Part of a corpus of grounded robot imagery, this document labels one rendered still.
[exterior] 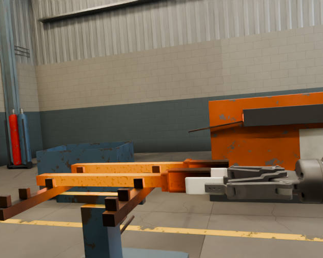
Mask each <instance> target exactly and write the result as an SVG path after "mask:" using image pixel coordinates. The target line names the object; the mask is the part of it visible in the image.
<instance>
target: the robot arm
mask: <svg viewBox="0 0 323 258"><path fill-rule="evenodd" d="M185 184H186V194H191V195H225V196H227V198H228V199H230V200H232V199H283V200H292V193H297V195H298V197H299V199H300V201H301V202H303V203H323V157H322V159H321V160H319V159H299V160H297V161H296V164H295V170H293V171H291V170H285V168H283V167H281V166H278V165H277V166H230V167H229V168H211V177H186V178H185Z"/></svg>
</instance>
